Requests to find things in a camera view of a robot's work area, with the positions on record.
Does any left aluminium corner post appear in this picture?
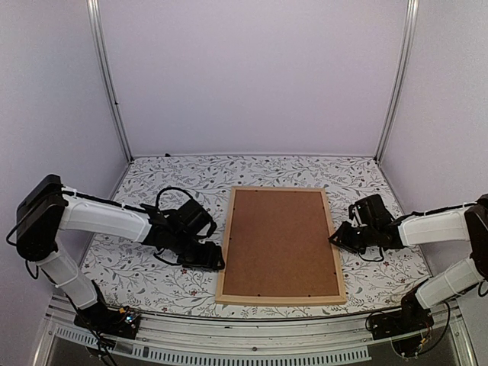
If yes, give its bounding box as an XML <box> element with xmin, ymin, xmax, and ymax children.
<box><xmin>86</xmin><ymin>0</ymin><xmax>133</xmax><ymax>163</ymax></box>

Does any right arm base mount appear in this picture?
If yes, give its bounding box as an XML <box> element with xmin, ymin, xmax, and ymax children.
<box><xmin>365</xmin><ymin>293</ymin><xmax>434</xmax><ymax>358</ymax></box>

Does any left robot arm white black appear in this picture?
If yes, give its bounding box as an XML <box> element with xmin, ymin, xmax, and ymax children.
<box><xmin>6</xmin><ymin>175</ymin><xmax>225</xmax><ymax>331</ymax></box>

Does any brown backing board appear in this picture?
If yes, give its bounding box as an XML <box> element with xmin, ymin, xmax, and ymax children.
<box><xmin>222</xmin><ymin>189</ymin><xmax>341</xmax><ymax>297</ymax></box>

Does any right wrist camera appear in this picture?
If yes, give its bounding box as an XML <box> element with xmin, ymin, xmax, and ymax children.
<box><xmin>348</xmin><ymin>194</ymin><xmax>393</xmax><ymax>230</ymax></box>

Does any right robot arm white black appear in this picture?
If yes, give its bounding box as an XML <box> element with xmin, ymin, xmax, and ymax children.
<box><xmin>329</xmin><ymin>194</ymin><xmax>487</xmax><ymax>332</ymax></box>

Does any aluminium corner post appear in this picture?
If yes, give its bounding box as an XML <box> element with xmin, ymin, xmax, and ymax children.
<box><xmin>86</xmin><ymin>0</ymin><xmax>133</xmax><ymax>163</ymax></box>
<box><xmin>374</xmin><ymin>0</ymin><xmax>419</xmax><ymax>165</ymax></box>

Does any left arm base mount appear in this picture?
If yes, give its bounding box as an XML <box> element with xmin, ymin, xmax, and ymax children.
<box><xmin>72</xmin><ymin>294</ymin><xmax>140</xmax><ymax>340</ymax></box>

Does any light wooden picture frame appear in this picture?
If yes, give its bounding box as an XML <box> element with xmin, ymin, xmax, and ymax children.
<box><xmin>215</xmin><ymin>185</ymin><xmax>348</xmax><ymax>305</ymax></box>

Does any aluminium front rail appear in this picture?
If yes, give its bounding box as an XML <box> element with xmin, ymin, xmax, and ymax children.
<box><xmin>33</xmin><ymin>296</ymin><xmax>482</xmax><ymax>365</ymax></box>

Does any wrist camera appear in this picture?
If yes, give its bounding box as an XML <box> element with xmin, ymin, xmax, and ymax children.
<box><xmin>348</xmin><ymin>194</ymin><xmax>393</xmax><ymax>230</ymax></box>
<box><xmin>176</xmin><ymin>199</ymin><xmax>217</xmax><ymax>239</ymax></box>

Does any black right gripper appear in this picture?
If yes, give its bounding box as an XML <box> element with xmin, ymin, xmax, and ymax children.
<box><xmin>328</xmin><ymin>222</ymin><xmax>377</xmax><ymax>255</ymax></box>

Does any right aluminium corner post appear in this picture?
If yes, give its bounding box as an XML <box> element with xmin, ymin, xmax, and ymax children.
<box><xmin>374</xmin><ymin>0</ymin><xmax>419</xmax><ymax>165</ymax></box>

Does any floral patterned table mat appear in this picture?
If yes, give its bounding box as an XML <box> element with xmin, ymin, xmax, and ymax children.
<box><xmin>82</xmin><ymin>156</ymin><xmax>429</xmax><ymax>319</ymax></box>

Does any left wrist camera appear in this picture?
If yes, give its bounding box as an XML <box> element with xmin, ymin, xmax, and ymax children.
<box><xmin>176</xmin><ymin>199</ymin><xmax>217</xmax><ymax>239</ymax></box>

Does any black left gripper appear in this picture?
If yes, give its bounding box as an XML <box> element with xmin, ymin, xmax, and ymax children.
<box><xmin>170</xmin><ymin>231</ymin><xmax>224</xmax><ymax>271</ymax></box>

